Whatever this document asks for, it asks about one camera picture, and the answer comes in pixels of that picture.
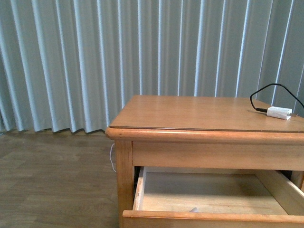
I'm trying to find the wooden drawer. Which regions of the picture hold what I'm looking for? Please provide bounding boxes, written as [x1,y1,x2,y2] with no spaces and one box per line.
[122,167,304,228]

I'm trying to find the pink marker with white caps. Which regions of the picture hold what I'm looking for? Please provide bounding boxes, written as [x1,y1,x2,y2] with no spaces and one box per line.
[190,207,199,213]

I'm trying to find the wooden nightstand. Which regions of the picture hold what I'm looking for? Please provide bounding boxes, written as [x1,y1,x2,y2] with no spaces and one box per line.
[105,95,304,228]

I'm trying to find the pale green pleated curtain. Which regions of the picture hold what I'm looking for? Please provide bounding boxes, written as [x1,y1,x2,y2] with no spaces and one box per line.
[0,0,304,132]

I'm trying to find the white power adapter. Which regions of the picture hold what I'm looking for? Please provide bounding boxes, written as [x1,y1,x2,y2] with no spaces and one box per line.
[266,106,293,120]

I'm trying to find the white charger cable on floor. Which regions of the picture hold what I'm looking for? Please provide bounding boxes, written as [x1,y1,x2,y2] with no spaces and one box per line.
[109,143,117,172]

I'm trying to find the black usb cable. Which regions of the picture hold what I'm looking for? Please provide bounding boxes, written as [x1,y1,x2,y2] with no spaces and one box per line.
[249,83,304,114]

